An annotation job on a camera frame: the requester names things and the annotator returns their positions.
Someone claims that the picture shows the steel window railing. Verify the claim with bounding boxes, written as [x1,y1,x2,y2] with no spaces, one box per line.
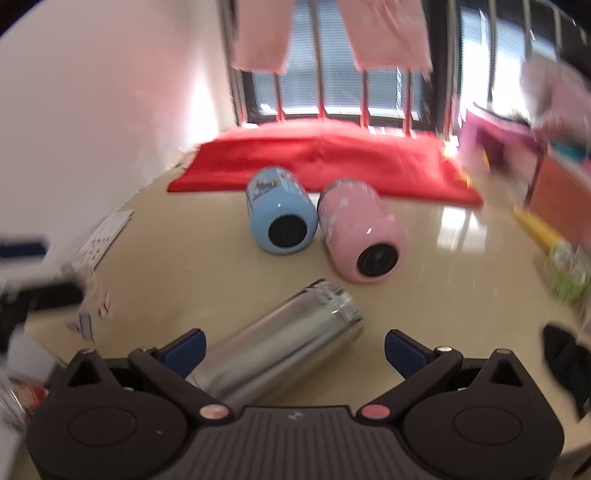
[225,0,591,139]

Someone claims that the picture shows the red cloth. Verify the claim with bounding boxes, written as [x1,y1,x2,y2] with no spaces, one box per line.
[167,120,484,208]

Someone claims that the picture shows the black window frame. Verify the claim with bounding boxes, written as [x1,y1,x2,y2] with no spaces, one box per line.
[216,0,591,135]

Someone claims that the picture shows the green tape roll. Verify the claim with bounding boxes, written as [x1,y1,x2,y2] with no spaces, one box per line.
[544,241,590,303]

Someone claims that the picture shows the pink trousers with dog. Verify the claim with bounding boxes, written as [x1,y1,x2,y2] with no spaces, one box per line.
[232,1,433,75]

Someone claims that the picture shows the yellow tube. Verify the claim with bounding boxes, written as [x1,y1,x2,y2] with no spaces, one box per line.
[513,207,567,251]

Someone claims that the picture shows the pink sticker sheet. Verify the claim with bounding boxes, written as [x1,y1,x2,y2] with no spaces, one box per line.
[77,210,134,268]

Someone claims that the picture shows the black cloth strap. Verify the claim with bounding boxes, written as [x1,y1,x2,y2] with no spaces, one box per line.
[540,323,591,423]

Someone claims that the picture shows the small label card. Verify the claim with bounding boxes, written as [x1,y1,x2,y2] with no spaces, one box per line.
[65,289,113,343]

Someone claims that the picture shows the blue thermos cup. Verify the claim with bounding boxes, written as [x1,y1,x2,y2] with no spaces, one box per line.
[245,166,318,255]

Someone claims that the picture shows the stainless steel cup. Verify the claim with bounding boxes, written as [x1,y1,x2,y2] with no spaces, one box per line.
[186,279,363,411]

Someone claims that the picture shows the pink thermos cup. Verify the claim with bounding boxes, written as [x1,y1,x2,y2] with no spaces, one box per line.
[317,179,406,283]

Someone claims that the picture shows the salmon pink box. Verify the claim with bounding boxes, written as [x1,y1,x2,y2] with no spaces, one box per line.
[528,154,591,252]

